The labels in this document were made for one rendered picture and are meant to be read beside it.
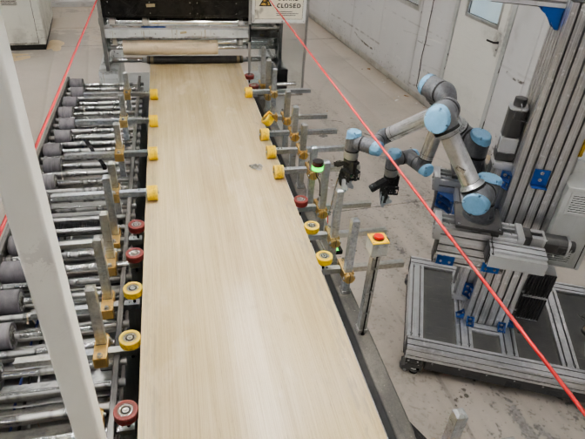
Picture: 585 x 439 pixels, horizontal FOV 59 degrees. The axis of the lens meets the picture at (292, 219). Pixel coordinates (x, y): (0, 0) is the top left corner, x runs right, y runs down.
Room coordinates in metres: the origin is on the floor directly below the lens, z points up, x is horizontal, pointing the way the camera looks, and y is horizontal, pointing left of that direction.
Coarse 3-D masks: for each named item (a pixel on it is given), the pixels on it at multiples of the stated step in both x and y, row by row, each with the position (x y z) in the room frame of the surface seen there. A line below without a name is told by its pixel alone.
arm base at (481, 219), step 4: (492, 208) 2.11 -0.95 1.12; (464, 212) 2.15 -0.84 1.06; (488, 212) 2.10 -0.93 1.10; (492, 212) 2.11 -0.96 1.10; (464, 216) 2.14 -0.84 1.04; (468, 216) 2.11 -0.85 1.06; (472, 216) 2.11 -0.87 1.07; (476, 216) 2.09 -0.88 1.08; (480, 216) 2.09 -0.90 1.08; (484, 216) 2.09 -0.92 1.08; (488, 216) 2.09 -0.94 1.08; (492, 216) 2.11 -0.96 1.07; (472, 220) 2.10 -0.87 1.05; (476, 220) 2.09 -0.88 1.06; (480, 220) 2.08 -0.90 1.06; (484, 220) 2.08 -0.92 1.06; (488, 220) 2.09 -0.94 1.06; (492, 220) 2.10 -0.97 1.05; (480, 224) 2.08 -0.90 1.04; (484, 224) 2.08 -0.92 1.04
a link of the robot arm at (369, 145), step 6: (360, 138) 2.34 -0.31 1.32; (366, 138) 2.33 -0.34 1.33; (372, 138) 2.34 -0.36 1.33; (378, 138) 2.35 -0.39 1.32; (360, 144) 2.32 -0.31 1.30; (366, 144) 2.31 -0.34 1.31; (372, 144) 2.30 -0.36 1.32; (360, 150) 2.32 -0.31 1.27; (366, 150) 2.30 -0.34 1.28; (372, 150) 2.28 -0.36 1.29; (378, 150) 2.27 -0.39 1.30; (378, 156) 2.29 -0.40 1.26
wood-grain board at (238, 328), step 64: (192, 128) 3.21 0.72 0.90; (256, 128) 3.28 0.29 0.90; (192, 192) 2.40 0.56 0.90; (256, 192) 2.45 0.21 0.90; (192, 256) 1.85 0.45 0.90; (256, 256) 1.89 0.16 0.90; (192, 320) 1.46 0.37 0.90; (256, 320) 1.48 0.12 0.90; (320, 320) 1.51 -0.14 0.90; (192, 384) 1.15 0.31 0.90; (256, 384) 1.17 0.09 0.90; (320, 384) 1.19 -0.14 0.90
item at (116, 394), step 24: (144, 144) 3.81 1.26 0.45; (72, 168) 2.95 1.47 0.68; (144, 168) 3.52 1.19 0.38; (144, 216) 3.02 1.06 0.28; (144, 240) 2.80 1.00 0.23; (0, 264) 1.82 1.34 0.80; (72, 264) 2.08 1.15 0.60; (72, 288) 1.78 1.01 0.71; (120, 288) 1.67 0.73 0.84; (24, 312) 1.72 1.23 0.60; (120, 312) 1.53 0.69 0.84; (24, 384) 1.32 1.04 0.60; (48, 384) 1.25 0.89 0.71; (0, 408) 1.13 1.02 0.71; (24, 408) 1.15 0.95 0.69; (48, 408) 1.14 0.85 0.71; (0, 432) 1.10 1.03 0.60; (24, 432) 1.04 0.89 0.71; (48, 432) 1.05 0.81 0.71
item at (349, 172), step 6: (348, 162) 2.34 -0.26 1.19; (354, 162) 2.36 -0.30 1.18; (342, 168) 2.38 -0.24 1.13; (348, 168) 2.36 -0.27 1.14; (354, 168) 2.34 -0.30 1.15; (342, 174) 2.36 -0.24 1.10; (348, 174) 2.32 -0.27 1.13; (354, 174) 2.35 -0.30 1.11; (348, 180) 2.32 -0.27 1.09; (354, 180) 2.34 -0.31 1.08
